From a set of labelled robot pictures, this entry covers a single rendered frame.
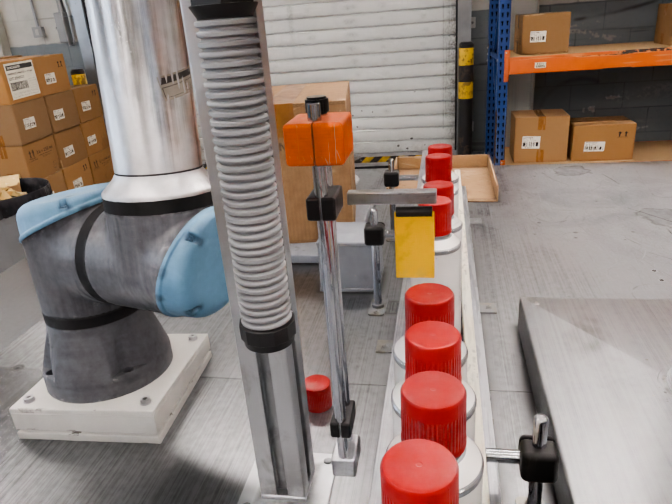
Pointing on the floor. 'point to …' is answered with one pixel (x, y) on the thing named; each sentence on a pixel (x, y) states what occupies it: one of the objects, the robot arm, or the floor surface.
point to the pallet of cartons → (51, 124)
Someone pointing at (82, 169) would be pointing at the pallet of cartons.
